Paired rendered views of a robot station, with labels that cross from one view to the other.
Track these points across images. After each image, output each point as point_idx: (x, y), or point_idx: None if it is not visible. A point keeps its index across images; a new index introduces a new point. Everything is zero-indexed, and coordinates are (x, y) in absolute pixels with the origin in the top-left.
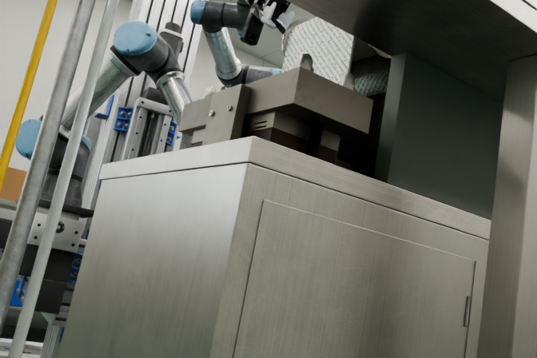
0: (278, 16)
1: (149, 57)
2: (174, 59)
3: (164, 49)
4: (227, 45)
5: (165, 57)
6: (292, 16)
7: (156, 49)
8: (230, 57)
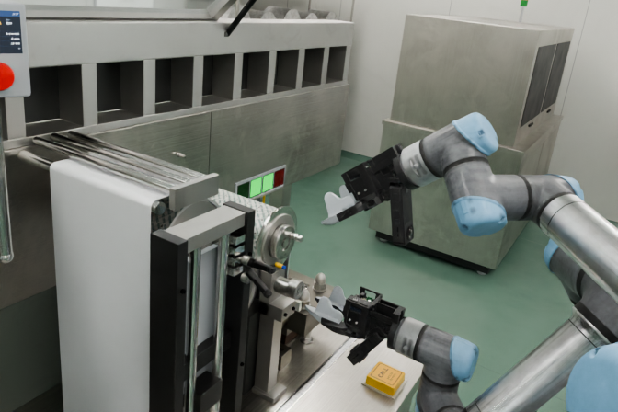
0: (357, 199)
1: (558, 277)
2: (589, 287)
3: (569, 266)
4: (576, 258)
5: (572, 280)
6: (326, 199)
7: (556, 266)
8: (610, 292)
